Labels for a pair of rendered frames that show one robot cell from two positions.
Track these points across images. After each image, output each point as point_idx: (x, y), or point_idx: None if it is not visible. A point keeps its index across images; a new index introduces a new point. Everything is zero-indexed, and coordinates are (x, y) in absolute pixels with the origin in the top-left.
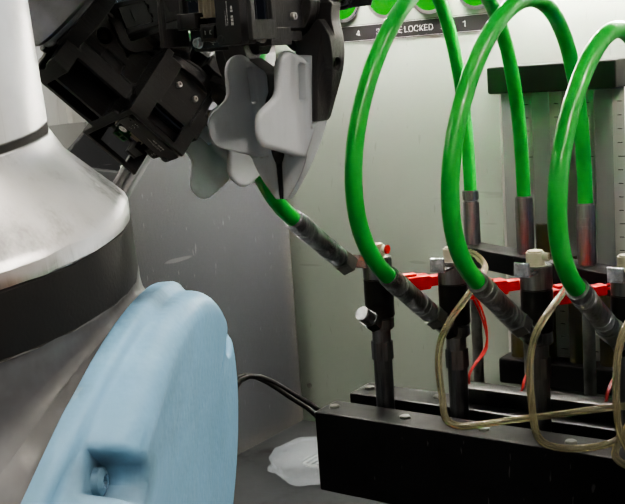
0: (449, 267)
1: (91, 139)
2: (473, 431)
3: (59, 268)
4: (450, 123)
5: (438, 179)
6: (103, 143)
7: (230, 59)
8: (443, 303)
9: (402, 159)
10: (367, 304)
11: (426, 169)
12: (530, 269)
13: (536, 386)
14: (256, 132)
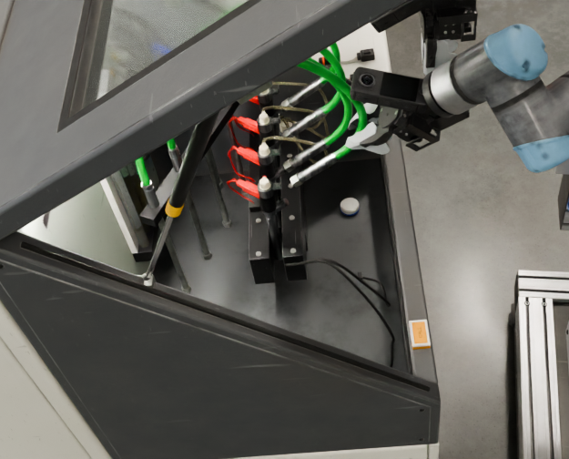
0: (274, 149)
1: (435, 142)
2: (294, 188)
3: None
4: (334, 56)
5: (95, 224)
6: (430, 142)
7: (445, 41)
8: (274, 167)
9: (86, 238)
10: (275, 203)
11: (91, 227)
12: (271, 119)
13: (276, 158)
14: (457, 45)
